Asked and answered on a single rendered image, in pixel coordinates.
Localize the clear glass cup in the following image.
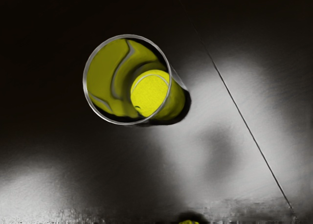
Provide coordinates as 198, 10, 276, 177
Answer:
82, 34, 192, 126

